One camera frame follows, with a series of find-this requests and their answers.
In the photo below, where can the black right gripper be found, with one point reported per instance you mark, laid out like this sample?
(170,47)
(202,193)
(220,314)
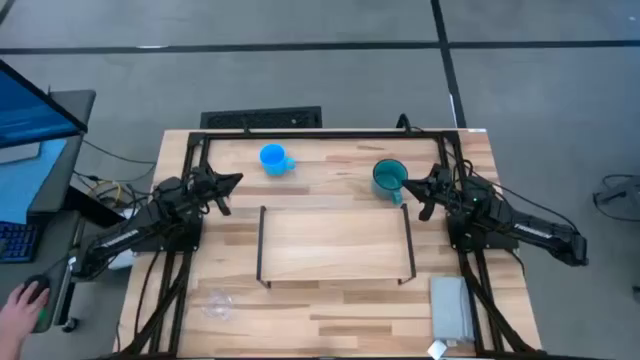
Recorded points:
(440,185)

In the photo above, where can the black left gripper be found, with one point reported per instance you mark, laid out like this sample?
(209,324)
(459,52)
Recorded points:
(205,182)

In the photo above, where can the large teal mug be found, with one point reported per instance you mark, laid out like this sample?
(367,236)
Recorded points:
(385,187)

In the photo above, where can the small blue plastic cup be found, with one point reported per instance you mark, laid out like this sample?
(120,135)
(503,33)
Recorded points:
(272,160)

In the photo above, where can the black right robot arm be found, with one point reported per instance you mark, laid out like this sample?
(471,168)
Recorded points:
(530,230)

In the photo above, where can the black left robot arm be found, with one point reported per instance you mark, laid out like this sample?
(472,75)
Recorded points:
(125,235)

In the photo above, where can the wooden shelf with black legs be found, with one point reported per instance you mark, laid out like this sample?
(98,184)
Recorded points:
(335,245)

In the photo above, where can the clear plastic cup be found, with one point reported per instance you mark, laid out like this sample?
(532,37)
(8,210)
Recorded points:
(217,305)

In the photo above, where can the grey folded cloth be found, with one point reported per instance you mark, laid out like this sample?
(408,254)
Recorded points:
(450,310)

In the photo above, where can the white paper tag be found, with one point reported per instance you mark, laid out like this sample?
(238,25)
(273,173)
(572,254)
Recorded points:
(437,349)

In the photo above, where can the grey side desk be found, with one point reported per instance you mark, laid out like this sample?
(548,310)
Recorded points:
(65,165)

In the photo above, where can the black caster wheel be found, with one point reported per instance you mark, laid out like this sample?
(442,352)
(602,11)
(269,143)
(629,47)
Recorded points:
(70,325)

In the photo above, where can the black computer mouse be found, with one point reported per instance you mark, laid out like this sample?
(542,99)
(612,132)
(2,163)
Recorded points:
(37,282)

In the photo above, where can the computer monitor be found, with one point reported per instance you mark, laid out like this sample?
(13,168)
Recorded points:
(30,115)

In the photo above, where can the black keyboard with blue backlight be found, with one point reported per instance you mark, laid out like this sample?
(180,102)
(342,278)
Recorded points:
(17,242)

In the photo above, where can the person's hand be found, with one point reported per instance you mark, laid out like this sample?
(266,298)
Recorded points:
(17,320)

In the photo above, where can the black aluminium table frame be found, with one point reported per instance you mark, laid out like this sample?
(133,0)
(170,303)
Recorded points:
(325,135)

